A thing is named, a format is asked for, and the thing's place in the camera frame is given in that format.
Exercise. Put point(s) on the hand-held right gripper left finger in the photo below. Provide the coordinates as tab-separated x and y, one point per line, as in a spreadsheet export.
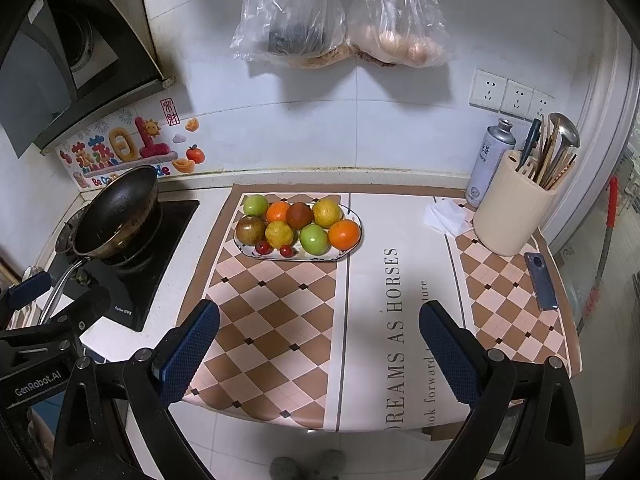
192	345

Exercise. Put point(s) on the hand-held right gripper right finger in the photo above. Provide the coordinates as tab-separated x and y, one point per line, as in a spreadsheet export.
445	350

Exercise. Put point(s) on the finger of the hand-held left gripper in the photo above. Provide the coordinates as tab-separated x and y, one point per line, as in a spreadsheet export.
85	307
30	287

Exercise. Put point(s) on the red cherry tomato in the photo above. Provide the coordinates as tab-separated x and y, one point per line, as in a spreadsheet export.
263	247
286	250

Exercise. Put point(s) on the reddish brown apple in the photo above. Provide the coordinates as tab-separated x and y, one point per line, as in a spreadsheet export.
251	230

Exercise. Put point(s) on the yellow citrus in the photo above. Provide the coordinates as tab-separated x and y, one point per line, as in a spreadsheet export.
278	234
327	212

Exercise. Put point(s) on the floral oval plate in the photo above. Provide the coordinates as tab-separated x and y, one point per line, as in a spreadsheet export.
310	257

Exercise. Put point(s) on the bright orange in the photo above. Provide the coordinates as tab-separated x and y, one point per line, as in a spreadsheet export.
278	211
344	235

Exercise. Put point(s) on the green apple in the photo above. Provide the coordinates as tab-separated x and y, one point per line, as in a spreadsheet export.
255	205
313	239

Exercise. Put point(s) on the dark reddish orange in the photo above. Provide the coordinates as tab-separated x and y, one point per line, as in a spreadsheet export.
300	215

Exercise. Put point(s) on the checkered table mat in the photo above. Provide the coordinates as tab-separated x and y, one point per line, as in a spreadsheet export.
370	285

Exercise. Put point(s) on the black frying pan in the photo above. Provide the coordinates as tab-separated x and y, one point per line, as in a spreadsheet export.
115	205

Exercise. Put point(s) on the black stove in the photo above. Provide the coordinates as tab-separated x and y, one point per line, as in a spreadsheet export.
170	230

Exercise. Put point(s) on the dark blue smartphone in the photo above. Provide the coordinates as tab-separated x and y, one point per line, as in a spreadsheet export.
541	280

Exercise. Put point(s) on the white tissue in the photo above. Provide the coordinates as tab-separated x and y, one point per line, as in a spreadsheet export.
447	217

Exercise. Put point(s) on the beige utensil holder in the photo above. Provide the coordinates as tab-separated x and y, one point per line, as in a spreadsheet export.
510	210

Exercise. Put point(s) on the grey slipper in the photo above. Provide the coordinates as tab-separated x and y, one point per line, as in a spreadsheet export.
285	469
327	465

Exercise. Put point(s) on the silver gas canister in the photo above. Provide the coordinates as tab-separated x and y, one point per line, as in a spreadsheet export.
487	160

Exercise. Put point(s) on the bundle of wooden chopsticks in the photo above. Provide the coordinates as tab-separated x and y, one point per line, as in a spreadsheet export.
547	160

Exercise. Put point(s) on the black range hood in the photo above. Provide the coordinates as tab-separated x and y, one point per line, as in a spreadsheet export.
40	60

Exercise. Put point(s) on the metal ladle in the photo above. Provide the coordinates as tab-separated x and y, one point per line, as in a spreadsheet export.
567	132

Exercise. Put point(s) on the clear plastic bag pale contents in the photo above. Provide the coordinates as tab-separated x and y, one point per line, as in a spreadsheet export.
395	25

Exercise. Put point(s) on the clear plastic bag dark contents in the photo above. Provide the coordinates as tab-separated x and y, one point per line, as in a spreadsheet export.
290	10

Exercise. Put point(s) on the colourful wall sticker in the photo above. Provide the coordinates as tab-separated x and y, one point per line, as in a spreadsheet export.
120	142

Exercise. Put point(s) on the small red wall sticker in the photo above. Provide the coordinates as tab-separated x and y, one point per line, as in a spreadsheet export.
169	111

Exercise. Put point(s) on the white wall socket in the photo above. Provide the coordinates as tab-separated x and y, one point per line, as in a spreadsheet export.
541	105
487	90
517	97

